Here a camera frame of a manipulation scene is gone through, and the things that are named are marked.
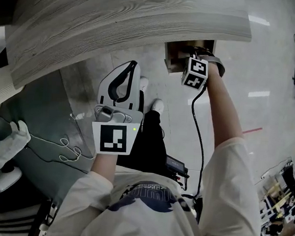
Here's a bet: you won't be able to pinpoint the person's right forearm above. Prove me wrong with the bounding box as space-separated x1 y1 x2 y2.
200 62 250 151

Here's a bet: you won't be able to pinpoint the grey wooden desk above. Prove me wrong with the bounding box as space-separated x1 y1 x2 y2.
0 0 255 110

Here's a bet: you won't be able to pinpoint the thin white floor cable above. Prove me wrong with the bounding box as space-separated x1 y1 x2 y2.
27 134 96 165

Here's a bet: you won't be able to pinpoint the person's white shoe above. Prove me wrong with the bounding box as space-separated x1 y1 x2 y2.
150 98 165 114
139 76 149 92

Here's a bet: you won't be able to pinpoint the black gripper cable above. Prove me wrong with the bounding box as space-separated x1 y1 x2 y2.
183 84 212 197

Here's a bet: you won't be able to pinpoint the person's black trousers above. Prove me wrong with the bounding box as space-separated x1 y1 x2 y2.
116 88 176 176

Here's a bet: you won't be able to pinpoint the wooden frame rack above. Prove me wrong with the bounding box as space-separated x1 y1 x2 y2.
256 148 295 236

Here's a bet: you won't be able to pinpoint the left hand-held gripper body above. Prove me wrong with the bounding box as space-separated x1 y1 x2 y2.
88 104 145 157

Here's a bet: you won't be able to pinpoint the red floor tape strip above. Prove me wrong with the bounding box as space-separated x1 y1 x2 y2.
243 125 263 135

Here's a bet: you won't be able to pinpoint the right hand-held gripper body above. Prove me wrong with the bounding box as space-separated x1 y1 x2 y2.
179 44 228 92

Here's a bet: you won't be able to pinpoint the brown wooden drawer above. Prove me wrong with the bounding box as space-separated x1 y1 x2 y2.
162 36 216 79

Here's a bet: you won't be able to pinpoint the white rounded plastic shell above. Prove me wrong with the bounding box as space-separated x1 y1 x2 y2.
0 165 23 194

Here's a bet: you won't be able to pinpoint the person's left forearm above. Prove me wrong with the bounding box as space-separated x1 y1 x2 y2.
89 151 118 187

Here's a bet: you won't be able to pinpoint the person's left white shoe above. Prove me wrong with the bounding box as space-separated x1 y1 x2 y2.
139 76 149 92

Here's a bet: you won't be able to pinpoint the person's white printed shirt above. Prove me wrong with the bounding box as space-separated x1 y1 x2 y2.
46 121 269 236

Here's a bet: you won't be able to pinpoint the person's right white shoe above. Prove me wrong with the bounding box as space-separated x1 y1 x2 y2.
150 98 165 114

